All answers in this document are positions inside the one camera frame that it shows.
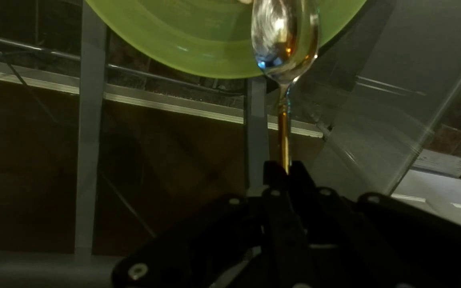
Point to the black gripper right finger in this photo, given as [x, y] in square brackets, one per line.
[359, 255]

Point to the metal spoon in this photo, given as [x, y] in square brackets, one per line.
[286, 45]

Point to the green plastic plate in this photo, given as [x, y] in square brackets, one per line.
[206, 37]

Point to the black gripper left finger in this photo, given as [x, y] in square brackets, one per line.
[286, 239]

